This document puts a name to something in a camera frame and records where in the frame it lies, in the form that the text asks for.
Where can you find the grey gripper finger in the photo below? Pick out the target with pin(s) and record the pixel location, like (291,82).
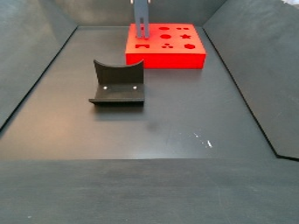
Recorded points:
(138,17)
(144,6)

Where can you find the red shape-sorter block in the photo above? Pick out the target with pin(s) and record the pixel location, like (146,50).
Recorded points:
(174,47)

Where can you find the black curved holder stand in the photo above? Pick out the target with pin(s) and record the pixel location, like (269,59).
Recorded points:
(120,84)

